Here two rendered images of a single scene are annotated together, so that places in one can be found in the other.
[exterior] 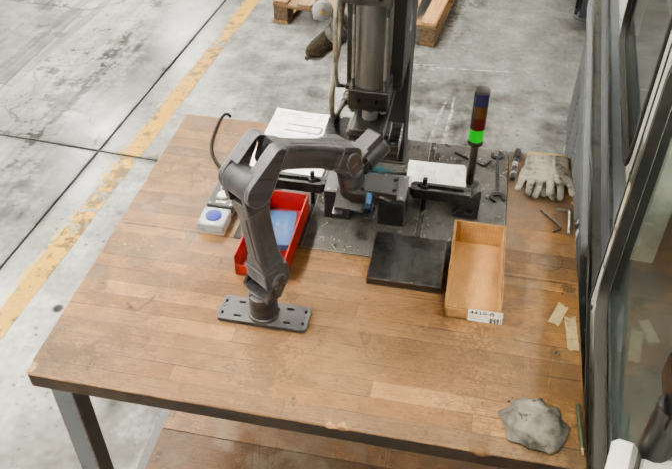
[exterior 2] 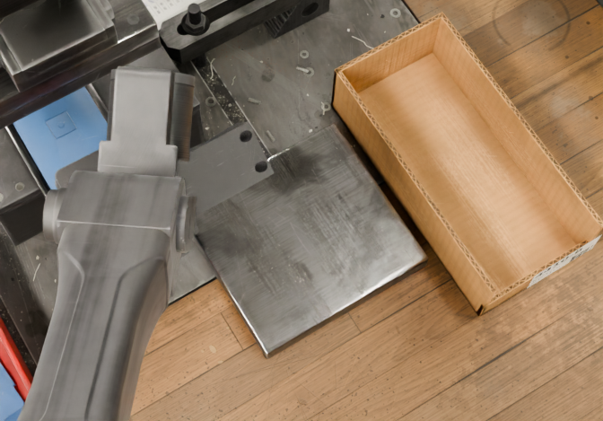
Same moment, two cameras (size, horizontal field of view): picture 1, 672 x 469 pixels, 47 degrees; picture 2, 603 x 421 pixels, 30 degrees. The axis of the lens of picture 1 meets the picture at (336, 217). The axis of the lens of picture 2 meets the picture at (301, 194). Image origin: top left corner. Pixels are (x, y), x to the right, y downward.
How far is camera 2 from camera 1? 1.09 m
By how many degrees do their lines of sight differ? 36
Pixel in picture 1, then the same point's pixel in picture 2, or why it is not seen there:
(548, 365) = not seen: outside the picture
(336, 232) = not seen: hidden behind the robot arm
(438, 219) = (257, 67)
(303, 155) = (126, 398)
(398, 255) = (277, 239)
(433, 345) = (524, 406)
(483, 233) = (397, 54)
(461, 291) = (461, 226)
